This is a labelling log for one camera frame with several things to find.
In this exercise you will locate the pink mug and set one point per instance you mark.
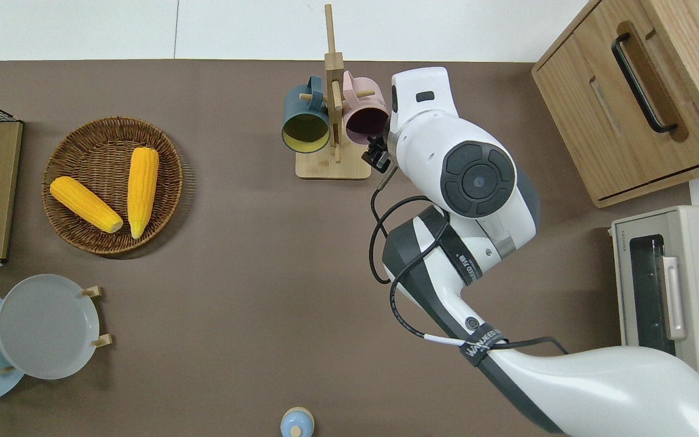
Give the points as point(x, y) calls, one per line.
point(364, 121)

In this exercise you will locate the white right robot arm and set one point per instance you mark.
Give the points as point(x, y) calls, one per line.
point(477, 182)

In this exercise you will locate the dark blue mug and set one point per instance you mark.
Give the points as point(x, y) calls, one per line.
point(305, 130)

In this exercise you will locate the brown table mat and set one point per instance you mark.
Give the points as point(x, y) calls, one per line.
point(234, 273)

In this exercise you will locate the wooden mug tree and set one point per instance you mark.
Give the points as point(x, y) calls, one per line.
point(332, 79)

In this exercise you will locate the yellow corn cob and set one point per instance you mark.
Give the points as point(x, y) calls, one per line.
point(85, 204)
point(142, 188)

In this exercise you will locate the light wooden cabinet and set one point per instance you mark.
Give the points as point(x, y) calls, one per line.
point(568, 109)

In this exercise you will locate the brown wicker basket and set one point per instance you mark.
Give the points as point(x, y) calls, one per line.
point(82, 152)

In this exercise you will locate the wooden plate rack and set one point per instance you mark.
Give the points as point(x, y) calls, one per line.
point(102, 340)

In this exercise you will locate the grey plate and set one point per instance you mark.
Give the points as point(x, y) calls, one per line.
point(46, 328)

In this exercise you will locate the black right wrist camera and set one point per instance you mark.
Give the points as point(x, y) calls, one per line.
point(377, 155)

